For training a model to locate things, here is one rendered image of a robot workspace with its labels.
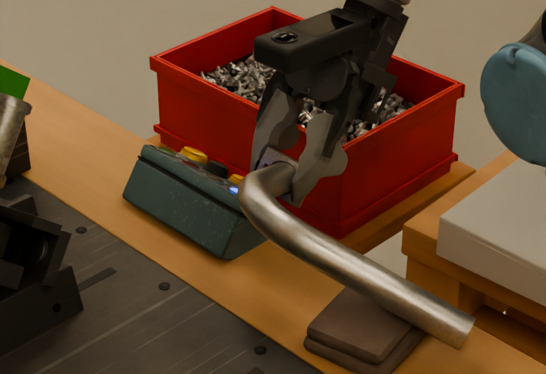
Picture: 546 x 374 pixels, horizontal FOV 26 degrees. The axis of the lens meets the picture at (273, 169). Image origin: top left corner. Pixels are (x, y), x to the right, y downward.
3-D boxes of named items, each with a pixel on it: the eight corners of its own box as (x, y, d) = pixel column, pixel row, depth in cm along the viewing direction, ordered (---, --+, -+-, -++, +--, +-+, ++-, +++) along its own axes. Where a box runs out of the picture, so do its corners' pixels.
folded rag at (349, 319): (361, 291, 107) (363, 264, 106) (439, 323, 103) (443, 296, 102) (300, 350, 100) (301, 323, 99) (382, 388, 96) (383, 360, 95)
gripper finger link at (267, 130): (281, 189, 121) (332, 115, 119) (247, 179, 116) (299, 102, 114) (263, 171, 122) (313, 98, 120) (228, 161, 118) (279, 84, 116)
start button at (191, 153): (191, 158, 123) (196, 147, 123) (210, 168, 122) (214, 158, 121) (173, 152, 121) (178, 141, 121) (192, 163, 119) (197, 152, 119)
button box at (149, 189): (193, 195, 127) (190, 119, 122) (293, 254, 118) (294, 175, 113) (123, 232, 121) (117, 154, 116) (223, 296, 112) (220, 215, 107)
